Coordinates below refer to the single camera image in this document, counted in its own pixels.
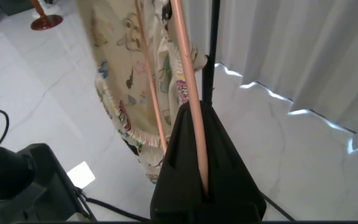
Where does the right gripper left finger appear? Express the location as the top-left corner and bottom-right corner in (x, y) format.
(150, 102), (207, 223)

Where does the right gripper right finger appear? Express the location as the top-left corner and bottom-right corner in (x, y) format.
(200, 100), (267, 223)

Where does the pink clothes hanger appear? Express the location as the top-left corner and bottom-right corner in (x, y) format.
(134, 0), (210, 196)

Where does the cream printed garment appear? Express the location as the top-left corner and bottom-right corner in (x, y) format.
(76, 0), (208, 185)

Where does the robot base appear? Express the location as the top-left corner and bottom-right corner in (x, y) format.
(0, 135), (98, 223)

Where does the black clothes rack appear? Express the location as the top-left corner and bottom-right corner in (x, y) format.
(201, 0), (295, 222)

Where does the white curtain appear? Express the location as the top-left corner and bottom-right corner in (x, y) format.
(181, 0), (358, 156)

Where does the brown round-foot stand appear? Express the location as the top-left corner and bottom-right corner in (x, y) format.
(29, 0), (64, 31)

